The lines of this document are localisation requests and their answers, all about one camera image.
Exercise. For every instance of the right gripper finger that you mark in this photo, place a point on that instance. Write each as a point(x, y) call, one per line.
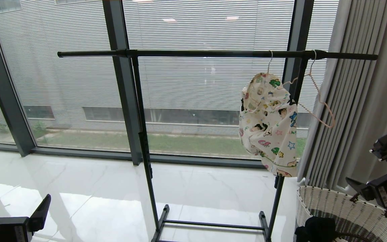
point(359, 189)

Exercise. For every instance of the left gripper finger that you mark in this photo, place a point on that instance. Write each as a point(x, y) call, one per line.
point(40, 215)

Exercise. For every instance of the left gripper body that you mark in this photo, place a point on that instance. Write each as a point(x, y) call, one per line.
point(5, 230)

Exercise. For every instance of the black garment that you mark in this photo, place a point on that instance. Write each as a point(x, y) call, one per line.
point(317, 228)

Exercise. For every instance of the pink clothes hanger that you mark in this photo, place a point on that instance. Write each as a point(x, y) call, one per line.
point(333, 122)
point(270, 64)

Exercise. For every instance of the cream printed garment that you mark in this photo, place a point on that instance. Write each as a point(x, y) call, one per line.
point(270, 127)

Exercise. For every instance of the white laundry basket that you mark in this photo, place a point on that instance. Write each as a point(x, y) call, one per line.
point(328, 201)

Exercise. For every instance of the black clothes rack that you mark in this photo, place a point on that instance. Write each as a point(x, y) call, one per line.
point(213, 53)

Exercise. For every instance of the beige curtain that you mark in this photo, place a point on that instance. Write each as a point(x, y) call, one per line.
point(364, 101)

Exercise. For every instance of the window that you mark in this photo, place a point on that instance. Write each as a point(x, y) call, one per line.
point(119, 84)

